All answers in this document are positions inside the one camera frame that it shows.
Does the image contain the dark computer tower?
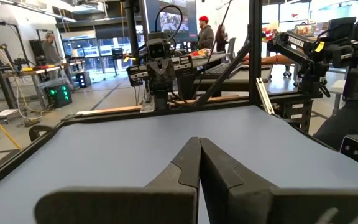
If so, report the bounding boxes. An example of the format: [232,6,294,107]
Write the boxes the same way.
[75,70,92,89]

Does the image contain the colourful snack bag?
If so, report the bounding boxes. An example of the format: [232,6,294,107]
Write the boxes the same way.
[187,47,213,60]

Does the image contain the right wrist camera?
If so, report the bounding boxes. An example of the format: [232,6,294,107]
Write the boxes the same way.
[145,38,171,61]

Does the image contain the black curved loop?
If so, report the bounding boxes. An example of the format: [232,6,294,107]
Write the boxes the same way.
[28,124,57,142]

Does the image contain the light wooden table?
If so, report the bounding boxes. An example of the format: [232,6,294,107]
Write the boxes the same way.
[76,95,241,116]

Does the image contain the person's forearm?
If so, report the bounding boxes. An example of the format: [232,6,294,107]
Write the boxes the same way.
[242,53,296,65]

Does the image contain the computer with green lights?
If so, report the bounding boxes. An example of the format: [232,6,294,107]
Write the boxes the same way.
[44,83,73,109]

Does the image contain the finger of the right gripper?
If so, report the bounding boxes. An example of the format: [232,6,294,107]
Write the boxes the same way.
[161,63,176,93]
[148,63,162,93]

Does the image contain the black desk monitor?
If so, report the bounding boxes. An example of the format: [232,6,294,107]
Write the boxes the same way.
[328,17,357,41]

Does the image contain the silver metal strip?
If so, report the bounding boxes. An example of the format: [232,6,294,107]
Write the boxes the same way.
[255,77,275,115]

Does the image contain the large display screen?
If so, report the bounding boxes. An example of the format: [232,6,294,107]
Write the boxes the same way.
[144,0,198,43]

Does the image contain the table-level grey camera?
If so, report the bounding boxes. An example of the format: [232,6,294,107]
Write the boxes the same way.
[339,134,358,163]

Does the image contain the black desk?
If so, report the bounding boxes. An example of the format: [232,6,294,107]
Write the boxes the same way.
[193,52,275,94]

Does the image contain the wooden workbench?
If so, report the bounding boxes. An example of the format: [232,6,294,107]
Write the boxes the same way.
[0,58,86,122]

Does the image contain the black control box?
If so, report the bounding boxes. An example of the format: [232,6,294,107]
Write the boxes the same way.
[278,98,313,133]

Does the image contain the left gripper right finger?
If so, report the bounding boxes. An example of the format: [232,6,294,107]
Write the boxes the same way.
[199,138,358,224]

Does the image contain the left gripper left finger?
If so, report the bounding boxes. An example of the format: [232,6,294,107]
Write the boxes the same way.
[34,136,202,224]

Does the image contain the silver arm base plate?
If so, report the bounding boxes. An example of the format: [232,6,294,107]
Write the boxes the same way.
[139,95,155,113]

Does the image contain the person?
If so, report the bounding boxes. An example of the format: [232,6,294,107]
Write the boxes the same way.
[312,12,358,150]
[197,15,216,50]
[215,24,229,53]
[41,32,63,66]

